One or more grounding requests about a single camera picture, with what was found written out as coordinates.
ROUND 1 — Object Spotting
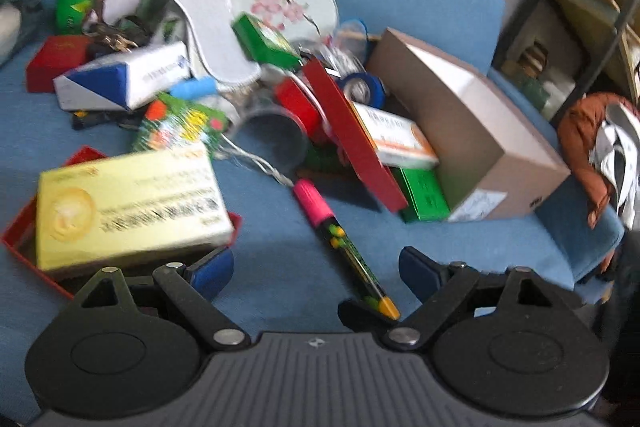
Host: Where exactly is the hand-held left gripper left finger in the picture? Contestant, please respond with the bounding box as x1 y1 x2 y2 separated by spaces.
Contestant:
72 247 252 353

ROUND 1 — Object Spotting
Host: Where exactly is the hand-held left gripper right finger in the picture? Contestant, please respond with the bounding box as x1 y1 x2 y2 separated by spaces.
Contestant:
382 246 583 353

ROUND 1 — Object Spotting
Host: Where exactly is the yellow cardboard box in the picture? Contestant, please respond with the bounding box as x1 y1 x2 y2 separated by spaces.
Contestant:
35 149 236 273

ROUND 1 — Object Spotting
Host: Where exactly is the brown cardboard box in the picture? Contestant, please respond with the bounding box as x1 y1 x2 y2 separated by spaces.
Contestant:
366 28 572 223

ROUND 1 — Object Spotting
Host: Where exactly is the red tray box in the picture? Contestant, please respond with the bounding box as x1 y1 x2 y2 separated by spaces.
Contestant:
1 146 244 300

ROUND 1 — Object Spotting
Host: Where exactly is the white and blue box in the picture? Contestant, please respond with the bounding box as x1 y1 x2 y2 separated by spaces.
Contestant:
53 42 192 112

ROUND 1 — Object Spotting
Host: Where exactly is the flat green box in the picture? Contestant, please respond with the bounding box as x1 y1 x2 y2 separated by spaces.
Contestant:
390 167 451 224

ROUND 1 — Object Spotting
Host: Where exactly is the pink marker pen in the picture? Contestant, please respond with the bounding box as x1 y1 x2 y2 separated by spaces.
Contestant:
292 178 402 320

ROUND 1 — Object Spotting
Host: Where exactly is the orange white medicine box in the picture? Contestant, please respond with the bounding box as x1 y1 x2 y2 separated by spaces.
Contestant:
350 102 440 170

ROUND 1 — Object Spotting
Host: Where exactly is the clear tape roll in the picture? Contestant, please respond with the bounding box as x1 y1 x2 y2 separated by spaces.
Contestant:
237 109 308 175

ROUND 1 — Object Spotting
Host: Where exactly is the colourful green snack packet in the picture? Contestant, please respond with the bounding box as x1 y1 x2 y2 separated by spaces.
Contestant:
132 93 231 158

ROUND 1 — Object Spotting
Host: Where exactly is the red flat box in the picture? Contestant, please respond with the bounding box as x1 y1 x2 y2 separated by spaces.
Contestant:
302 58 410 214

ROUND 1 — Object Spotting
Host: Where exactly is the light blue eraser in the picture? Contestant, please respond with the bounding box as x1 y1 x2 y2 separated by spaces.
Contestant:
170 77 219 102

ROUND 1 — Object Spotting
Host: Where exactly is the blue tape roll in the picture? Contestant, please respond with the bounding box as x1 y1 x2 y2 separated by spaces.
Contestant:
337 72 387 110

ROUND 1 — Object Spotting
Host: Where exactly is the orange jacket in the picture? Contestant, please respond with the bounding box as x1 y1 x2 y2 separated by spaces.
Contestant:
556 92 640 278

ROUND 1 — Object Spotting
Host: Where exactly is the grey white cloth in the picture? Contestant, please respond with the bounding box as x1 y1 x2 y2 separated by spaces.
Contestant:
592 102 640 230

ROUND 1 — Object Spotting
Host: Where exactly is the small green box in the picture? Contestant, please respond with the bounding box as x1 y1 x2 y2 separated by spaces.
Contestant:
232 14 303 70

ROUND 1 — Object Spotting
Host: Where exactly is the white shoe insole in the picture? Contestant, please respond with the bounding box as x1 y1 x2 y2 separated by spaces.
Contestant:
160 0 262 85

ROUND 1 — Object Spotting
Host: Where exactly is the bunch of keys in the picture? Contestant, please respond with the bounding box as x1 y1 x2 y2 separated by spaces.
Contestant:
82 14 153 52

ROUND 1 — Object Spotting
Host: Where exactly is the small red box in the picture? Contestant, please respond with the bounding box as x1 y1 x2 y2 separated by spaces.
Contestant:
26 35 93 94

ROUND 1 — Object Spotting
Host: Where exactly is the round floral fan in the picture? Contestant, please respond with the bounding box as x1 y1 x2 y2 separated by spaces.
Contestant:
227 0 340 52

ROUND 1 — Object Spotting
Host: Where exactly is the white object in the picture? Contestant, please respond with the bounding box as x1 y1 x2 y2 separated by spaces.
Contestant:
0 4 23 62

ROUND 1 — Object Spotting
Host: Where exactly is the black metal shelf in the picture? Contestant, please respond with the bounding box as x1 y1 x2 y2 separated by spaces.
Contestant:
492 0 640 128

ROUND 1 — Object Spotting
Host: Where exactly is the white string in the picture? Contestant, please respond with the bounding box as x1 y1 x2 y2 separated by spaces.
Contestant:
215 147 296 188

